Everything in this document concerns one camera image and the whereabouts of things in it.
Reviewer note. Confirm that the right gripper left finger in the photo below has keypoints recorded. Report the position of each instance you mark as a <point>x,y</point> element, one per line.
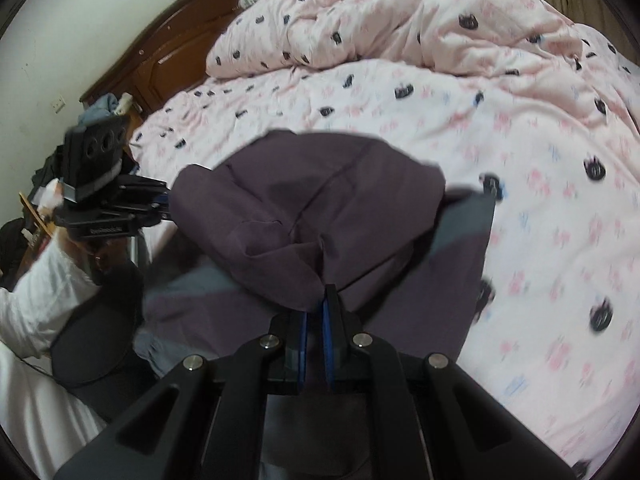
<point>295,350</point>

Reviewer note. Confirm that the pink cat print quilt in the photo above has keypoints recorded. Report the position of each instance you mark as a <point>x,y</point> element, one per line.
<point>510,94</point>

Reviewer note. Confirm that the person left hand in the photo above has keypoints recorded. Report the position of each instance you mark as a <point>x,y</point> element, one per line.
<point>96,257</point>

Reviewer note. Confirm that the dark wooden headboard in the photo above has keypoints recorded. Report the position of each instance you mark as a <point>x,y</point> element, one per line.
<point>168,56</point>

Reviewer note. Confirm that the cluttered bedside items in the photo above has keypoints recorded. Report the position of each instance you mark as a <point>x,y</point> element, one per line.
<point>107,106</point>

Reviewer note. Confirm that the white sleeve left forearm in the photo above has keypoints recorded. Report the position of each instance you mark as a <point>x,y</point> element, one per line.
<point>37,309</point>

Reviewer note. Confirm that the grey and purple jacket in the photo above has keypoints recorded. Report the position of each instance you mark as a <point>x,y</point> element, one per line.
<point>276,223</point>

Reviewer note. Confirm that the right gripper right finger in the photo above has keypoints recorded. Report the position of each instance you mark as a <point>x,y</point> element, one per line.
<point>334,337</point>

